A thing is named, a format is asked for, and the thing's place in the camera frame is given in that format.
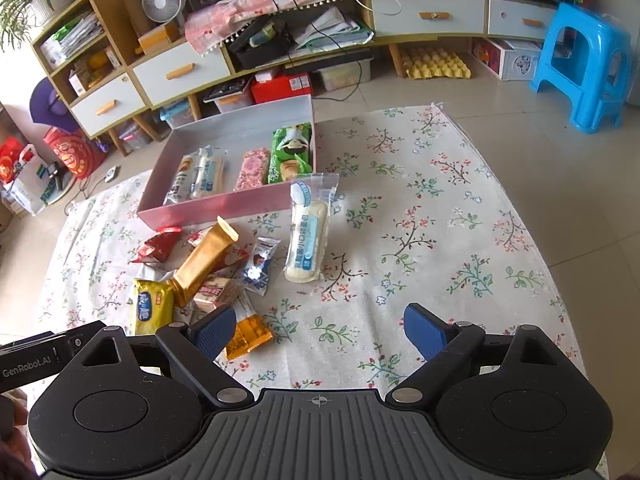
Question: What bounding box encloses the yellow egg tray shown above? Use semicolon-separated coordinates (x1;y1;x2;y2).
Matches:
403;45;474;81

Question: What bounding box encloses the white shopping bag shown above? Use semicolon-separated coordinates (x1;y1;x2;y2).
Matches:
2;144;66;216

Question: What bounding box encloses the white red printed box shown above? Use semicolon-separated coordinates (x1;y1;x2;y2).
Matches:
472;37;544;81

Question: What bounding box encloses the purple round object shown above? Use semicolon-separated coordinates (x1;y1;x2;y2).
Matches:
28;78;76;131

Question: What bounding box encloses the red gift bag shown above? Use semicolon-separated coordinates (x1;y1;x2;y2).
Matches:
43;127;109;179

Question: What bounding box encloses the black open case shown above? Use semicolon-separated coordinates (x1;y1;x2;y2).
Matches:
227;17;296;71

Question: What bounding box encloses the pink snack packet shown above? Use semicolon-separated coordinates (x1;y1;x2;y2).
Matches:
234;148;271;191

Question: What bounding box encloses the person's left hand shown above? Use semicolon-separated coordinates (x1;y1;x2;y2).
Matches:
0;389;38;480

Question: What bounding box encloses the stack of papers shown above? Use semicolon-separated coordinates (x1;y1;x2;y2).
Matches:
292;7;375;54

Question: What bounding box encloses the pink cardboard box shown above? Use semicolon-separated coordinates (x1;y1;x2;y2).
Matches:
137;93;317;229

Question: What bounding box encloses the gold snack packet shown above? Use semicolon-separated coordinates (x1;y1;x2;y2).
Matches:
172;216;240;307

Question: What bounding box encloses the clear plastic storage box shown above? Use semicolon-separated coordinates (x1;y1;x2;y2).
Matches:
315;57;374;92

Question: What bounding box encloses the red white snack packet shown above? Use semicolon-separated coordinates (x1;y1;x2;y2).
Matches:
187;227;249;272

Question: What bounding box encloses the blue plastic stool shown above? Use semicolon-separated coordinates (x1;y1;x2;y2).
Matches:
529;2;634;135

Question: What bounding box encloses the brown pastry packet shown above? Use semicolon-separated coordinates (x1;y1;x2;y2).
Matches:
192;274;240;312

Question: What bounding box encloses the blue lidded plastic container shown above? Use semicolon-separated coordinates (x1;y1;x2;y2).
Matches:
159;99;199;129

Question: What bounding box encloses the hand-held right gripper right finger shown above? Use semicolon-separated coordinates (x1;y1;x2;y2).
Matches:
385;302;564;408

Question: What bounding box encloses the wooden cabinet with white drawers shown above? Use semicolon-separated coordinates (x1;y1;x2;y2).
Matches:
30;0;236;157

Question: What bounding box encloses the pink tasselled cloth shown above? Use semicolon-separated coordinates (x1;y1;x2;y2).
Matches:
184;0;437;56

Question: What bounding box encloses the floral cloth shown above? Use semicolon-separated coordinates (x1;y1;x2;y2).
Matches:
37;104;597;480

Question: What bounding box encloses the long white bread packet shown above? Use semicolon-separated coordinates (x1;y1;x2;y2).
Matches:
283;172;339;284

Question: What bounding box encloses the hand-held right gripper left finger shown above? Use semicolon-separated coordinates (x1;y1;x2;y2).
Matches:
75;305;256;409

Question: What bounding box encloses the orange snack packet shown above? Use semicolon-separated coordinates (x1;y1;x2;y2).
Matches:
224;313;275;361

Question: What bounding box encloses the white desk fan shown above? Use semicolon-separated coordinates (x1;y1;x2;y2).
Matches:
141;0;187;24

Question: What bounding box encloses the dark red snack packet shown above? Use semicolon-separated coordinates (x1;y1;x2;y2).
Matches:
129;226;182;265

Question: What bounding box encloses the yellow snack packet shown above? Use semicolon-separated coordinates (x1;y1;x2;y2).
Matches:
130;278;175;337

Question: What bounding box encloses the green snack packet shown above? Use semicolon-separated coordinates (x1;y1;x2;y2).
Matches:
268;123;314;185

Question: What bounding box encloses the small silver blue snack packet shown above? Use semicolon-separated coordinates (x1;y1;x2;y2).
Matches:
242;237;279;296

